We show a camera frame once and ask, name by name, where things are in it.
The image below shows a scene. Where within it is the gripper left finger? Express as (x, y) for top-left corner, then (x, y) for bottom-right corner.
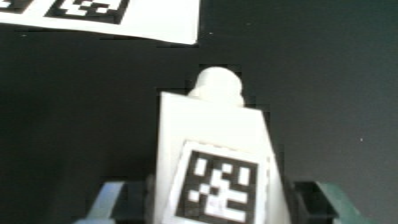
(74, 181), (146, 224)

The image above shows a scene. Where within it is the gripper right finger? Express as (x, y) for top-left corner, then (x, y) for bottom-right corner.
(292, 181), (381, 224)

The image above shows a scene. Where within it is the white stool leg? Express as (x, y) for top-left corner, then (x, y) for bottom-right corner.
(152, 67), (292, 224)

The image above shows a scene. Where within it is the white marker sheet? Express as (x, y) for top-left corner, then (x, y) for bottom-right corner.
(0, 0), (201, 45)

